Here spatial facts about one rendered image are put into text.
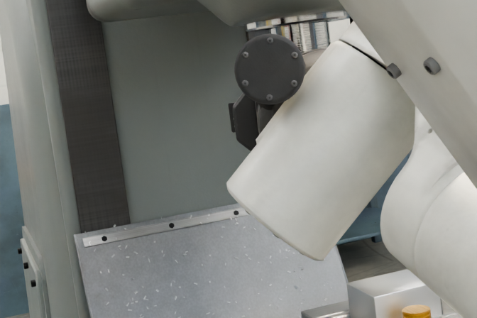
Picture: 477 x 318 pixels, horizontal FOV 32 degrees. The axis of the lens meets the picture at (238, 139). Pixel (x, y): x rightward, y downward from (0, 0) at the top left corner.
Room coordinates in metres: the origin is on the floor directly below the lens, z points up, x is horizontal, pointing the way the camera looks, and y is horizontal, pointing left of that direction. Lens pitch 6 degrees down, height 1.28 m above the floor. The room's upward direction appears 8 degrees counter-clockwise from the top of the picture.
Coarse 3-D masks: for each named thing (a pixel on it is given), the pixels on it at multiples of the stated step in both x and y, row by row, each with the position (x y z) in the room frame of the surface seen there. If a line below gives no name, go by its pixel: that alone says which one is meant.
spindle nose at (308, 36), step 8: (296, 24) 0.63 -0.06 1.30; (304, 24) 0.63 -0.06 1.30; (312, 24) 0.64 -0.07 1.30; (320, 24) 0.64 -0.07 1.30; (328, 24) 0.65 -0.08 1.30; (272, 32) 0.65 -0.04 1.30; (280, 32) 0.64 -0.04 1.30; (288, 32) 0.64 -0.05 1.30; (296, 32) 0.63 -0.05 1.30; (304, 32) 0.63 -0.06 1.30; (312, 32) 0.64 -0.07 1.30; (320, 32) 0.64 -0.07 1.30; (328, 32) 0.65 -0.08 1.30; (296, 40) 0.63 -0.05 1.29; (304, 40) 0.63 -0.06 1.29; (312, 40) 0.64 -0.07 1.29; (320, 40) 0.64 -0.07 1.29; (328, 40) 0.65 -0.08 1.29; (304, 48) 0.63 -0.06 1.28; (312, 48) 0.64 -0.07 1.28
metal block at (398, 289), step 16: (400, 272) 0.70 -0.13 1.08; (352, 288) 0.68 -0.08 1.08; (368, 288) 0.67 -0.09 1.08; (384, 288) 0.66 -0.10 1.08; (400, 288) 0.65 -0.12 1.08; (416, 288) 0.65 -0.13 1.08; (352, 304) 0.68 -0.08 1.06; (368, 304) 0.65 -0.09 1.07; (384, 304) 0.64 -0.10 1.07; (400, 304) 0.65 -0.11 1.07; (416, 304) 0.65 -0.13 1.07; (432, 304) 0.66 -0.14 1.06
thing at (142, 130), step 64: (0, 0) 1.12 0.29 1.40; (64, 0) 0.96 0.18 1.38; (64, 64) 0.96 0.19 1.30; (128, 64) 0.99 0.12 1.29; (192, 64) 1.02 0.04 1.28; (64, 128) 0.96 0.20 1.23; (128, 128) 0.99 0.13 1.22; (192, 128) 1.01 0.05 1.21; (64, 192) 0.96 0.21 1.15; (128, 192) 0.98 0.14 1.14; (192, 192) 1.01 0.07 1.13; (64, 256) 0.97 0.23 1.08
